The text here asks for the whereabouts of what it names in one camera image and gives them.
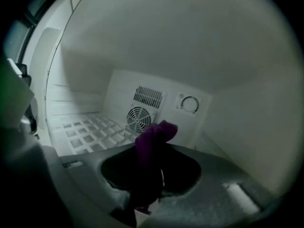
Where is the white grid fridge shelf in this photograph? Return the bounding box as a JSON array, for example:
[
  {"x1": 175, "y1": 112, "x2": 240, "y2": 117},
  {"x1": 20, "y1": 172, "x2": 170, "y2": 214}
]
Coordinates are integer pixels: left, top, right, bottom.
[{"x1": 51, "y1": 112, "x2": 136, "y2": 155}]

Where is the purple cloth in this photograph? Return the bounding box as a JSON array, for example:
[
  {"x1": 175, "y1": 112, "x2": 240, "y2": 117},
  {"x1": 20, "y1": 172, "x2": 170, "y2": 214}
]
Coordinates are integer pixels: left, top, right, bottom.
[{"x1": 129, "y1": 120, "x2": 179, "y2": 211}]

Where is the white fan vent cover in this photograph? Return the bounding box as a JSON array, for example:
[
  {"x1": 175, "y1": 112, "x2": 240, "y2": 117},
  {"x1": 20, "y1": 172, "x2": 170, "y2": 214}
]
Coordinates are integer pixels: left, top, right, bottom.
[{"x1": 123, "y1": 85, "x2": 167, "y2": 140}]

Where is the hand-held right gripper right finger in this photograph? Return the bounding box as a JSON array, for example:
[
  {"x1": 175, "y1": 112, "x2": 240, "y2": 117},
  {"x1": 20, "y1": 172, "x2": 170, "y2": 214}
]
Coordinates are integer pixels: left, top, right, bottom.
[{"x1": 162, "y1": 143, "x2": 202, "y2": 196}]

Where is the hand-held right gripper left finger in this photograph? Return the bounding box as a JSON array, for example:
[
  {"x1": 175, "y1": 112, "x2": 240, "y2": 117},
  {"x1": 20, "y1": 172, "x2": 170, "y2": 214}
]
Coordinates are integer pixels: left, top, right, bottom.
[{"x1": 101, "y1": 144, "x2": 141, "y2": 194}]

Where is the white mini fridge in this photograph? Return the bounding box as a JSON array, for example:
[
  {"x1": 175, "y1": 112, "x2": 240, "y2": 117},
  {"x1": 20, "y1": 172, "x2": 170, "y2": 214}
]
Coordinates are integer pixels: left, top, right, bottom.
[{"x1": 28, "y1": 0, "x2": 300, "y2": 199}]

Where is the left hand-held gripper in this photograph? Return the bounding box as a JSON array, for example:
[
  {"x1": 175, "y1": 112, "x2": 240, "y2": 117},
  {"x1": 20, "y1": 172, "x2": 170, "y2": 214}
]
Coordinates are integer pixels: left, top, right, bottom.
[{"x1": 0, "y1": 57, "x2": 40, "y2": 137}]

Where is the round thermostat dial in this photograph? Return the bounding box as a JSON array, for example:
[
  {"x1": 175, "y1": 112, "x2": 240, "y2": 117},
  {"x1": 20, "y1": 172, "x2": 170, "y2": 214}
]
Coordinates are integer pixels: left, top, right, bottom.
[{"x1": 175, "y1": 92, "x2": 202, "y2": 117}]

